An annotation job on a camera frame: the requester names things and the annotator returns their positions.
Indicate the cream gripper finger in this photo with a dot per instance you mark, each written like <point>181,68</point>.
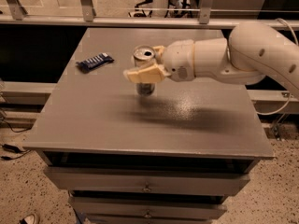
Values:
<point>147,74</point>
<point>159,50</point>

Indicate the blue rxbar wrapper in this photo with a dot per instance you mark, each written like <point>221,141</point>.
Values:
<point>94,62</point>

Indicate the grey drawer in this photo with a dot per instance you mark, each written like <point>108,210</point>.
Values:
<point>147,209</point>
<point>151,182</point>

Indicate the metal railing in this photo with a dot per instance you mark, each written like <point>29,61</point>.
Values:
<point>199,14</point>

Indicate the top grey drawer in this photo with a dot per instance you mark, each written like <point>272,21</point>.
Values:
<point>151,182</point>

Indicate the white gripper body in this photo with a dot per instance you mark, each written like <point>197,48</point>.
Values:
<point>177,61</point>

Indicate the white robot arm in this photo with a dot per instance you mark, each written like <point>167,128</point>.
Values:
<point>252,51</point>

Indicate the white sneaker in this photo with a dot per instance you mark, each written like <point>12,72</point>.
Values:
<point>30,219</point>

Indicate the grey drawer cabinet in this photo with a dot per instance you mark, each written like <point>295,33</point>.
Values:
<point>98,120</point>

